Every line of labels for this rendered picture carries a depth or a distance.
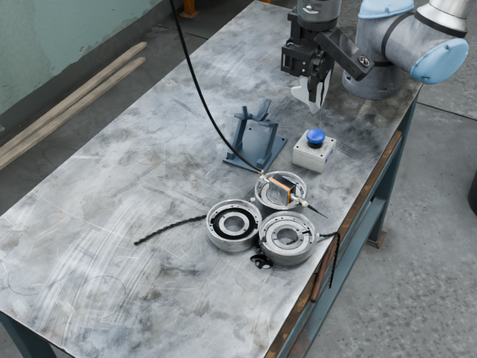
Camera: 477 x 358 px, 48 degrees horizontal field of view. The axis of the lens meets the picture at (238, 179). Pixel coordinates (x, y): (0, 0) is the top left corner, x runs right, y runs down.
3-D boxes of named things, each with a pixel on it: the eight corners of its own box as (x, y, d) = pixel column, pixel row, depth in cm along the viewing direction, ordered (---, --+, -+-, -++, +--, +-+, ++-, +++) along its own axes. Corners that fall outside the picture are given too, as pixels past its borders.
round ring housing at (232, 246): (201, 251, 100) (200, 237, 97) (213, 209, 107) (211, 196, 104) (257, 258, 99) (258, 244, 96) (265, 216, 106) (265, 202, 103)
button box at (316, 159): (321, 174, 114) (324, 158, 110) (292, 163, 116) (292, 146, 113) (336, 152, 119) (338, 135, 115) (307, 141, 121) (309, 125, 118)
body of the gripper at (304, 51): (297, 55, 107) (302, -2, 98) (337, 67, 103) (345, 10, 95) (279, 74, 102) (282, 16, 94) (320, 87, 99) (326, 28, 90)
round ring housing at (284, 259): (265, 273, 96) (265, 259, 93) (254, 228, 104) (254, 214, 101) (321, 264, 97) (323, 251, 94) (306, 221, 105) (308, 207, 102)
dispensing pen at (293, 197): (330, 220, 101) (263, 178, 109) (333, 205, 98) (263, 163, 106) (324, 227, 100) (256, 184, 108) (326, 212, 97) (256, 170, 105)
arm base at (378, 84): (355, 60, 145) (360, 27, 138) (409, 75, 139) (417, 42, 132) (332, 89, 136) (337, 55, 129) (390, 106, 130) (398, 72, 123)
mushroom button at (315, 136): (319, 159, 114) (321, 141, 110) (302, 153, 115) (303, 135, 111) (326, 148, 116) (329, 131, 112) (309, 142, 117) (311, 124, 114)
